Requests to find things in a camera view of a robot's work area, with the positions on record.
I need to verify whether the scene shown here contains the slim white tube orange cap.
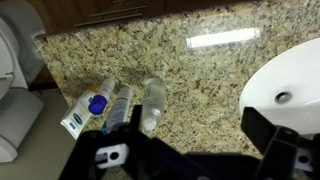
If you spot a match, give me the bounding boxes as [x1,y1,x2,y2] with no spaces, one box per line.
[60,85,100,141]

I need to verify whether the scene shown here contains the white toilet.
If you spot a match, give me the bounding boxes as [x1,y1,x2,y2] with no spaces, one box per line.
[0,0,47,163]

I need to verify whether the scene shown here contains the granite vanity cabinet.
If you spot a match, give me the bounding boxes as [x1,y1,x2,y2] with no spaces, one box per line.
[26,0,254,36]

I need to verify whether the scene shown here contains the white box on counter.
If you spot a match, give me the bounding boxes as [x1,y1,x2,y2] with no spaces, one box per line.
[101,86,134,135]

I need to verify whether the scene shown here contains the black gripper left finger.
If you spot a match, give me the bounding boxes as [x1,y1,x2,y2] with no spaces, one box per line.
[59,104,161,180]

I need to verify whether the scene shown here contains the metal drawer handle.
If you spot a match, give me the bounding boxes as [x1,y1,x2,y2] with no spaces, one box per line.
[73,12,145,28]
[89,3,148,18]

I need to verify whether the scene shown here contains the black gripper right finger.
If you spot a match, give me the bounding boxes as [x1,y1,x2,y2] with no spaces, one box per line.
[240,106,320,180]

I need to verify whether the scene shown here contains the clear plastic bottle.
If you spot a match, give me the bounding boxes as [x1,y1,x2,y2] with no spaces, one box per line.
[141,77,167,132]

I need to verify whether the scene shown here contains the white sink basin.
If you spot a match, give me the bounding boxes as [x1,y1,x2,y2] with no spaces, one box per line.
[238,37,320,136]

